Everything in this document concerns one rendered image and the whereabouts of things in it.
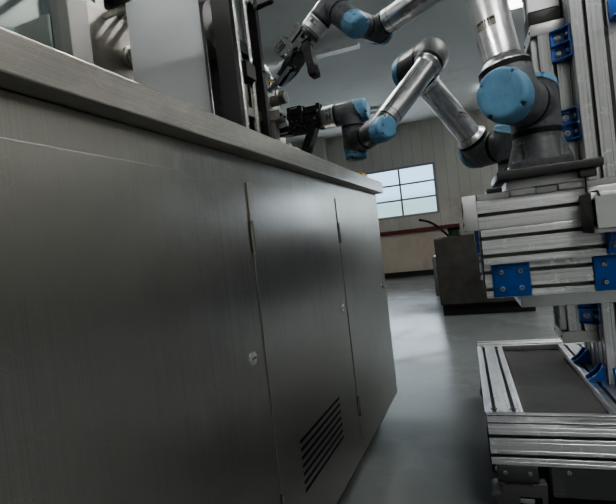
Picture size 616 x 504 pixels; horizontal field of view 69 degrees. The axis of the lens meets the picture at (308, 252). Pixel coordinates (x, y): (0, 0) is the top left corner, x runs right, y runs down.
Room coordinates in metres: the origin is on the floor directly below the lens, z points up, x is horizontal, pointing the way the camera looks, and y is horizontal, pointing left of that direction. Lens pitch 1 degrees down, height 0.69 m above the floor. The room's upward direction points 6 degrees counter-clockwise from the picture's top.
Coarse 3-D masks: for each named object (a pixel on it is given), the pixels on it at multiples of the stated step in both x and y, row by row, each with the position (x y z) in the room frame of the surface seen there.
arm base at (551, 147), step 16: (544, 128) 1.09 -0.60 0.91; (560, 128) 1.10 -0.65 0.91; (512, 144) 1.17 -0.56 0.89; (528, 144) 1.11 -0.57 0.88; (544, 144) 1.09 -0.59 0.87; (560, 144) 1.10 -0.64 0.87; (512, 160) 1.14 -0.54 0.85; (528, 160) 1.10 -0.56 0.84; (544, 160) 1.08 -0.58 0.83; (560, 160) 1.07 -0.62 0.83
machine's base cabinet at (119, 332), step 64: (0, 128) 0.39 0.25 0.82; (64, 128) 0.45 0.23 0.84; (128, 128) 0.54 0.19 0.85; (0, 192) 0.38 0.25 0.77; (64, 192) 0.44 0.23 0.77; (128, 192) 0.52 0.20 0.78; (192, 192) 0.64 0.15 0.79; (256, 192) 0.81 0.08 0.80; (320, 192) 1.14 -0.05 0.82; (0, 256) 0.38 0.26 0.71; (64, 256) 0.43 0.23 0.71; (128, 256) 0.51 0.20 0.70; (192, 256) 0.62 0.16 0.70; (256, 256) 0.79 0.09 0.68; (320, 256) 1.08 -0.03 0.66; (0, 320) 0.37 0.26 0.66; (64, 320) 0.43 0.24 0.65; (128, 320) 0.50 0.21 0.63; (192, 320) 0.60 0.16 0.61; (256, 320) 0.76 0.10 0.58; (320, 320) 1.04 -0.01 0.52; (384, 320) 1.63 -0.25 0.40; (0, 384) 0.37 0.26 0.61; (64, 384) 0.42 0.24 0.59; (128, 384) 0.49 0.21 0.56; (192, 384) 0.59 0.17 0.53; (256, 384) 0.74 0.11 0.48; (320, 384) 1.00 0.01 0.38; (384, 384) 1.53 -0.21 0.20; (0, 448) 0.36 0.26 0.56; (64, 448) 0.41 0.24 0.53; (128, 448) 0.48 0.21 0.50; (192, 448) 0.58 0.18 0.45; (256, 448) 0.72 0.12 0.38; (320, 448) 0.96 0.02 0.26
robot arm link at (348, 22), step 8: (344, 0) 1.38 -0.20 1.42; (336, 8) 1.37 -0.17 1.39; (344, 8) 1.35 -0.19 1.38; (352, 8) 1.35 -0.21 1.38; (336, 16) 1.37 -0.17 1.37; (344, 16) 1.35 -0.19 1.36; (352, 16) 1.33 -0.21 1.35; (360, 16) 1.33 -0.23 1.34; (368, 16) 1.39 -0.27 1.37; (336, 24) 1.38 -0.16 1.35; (344, 24) 1.35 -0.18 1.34; (352, 24) 1.33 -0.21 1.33; (360, 24) 1.34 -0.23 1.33; (368, 24) 1.36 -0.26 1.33; (344, 32) 1.37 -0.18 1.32; (352, 32) 1.35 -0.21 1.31; (360, 32) 1.37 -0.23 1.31; (368, 32) 1.41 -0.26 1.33
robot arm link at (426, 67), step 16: (416, 48) 1.50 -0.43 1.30; (432, 48) 1.43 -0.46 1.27; (416, 64) 1.43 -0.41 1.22; (432, 64) 1.42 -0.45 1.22; (416, 80) 1.39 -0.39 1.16; (400, 96) 1.37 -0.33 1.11; (416, 96) 1.40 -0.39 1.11; (384, 112) 1.34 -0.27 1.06; (400, 112) 1.36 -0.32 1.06; (368, 128) 1.34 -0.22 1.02; (384, 128) 1.30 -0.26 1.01; (368, 144) 1.37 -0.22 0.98
